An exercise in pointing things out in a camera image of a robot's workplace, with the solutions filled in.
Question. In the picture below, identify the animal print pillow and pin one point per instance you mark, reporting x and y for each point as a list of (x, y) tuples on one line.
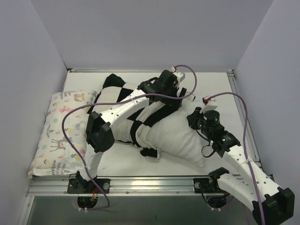
[(62, 140)]

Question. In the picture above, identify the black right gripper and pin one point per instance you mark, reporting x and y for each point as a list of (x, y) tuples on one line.
[(193, 119)]

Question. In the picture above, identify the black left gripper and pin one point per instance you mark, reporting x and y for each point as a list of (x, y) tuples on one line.
[(175, 99)]

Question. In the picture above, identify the black white checkered pillowcase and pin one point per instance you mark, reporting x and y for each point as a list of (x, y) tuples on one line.
[(158, 115)]

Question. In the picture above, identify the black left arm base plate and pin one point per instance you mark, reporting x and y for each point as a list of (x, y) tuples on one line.
[(89, 185)]

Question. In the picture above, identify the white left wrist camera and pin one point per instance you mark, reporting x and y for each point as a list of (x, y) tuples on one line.
[(180, 76)]

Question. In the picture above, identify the aluminium front frame rail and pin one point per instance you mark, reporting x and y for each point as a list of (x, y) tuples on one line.
[(118, 186)]

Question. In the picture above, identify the white pillow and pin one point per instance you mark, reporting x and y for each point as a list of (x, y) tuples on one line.
[(173, 135)]

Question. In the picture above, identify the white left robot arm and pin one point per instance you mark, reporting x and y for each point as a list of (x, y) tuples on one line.
[(99, 129)]

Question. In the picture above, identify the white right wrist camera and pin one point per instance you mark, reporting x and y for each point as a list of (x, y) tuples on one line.
[(210, 103)]

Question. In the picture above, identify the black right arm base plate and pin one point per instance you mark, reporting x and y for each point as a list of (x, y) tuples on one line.
[(202, 185)]

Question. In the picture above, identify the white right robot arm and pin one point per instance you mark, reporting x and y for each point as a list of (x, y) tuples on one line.
[(269, 203)]

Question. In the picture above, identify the aluminium back frame rail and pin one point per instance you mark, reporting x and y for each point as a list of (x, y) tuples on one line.
[(97, 70)]

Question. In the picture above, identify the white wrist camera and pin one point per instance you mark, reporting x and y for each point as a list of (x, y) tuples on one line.
[(210, 103), (180, 76)]

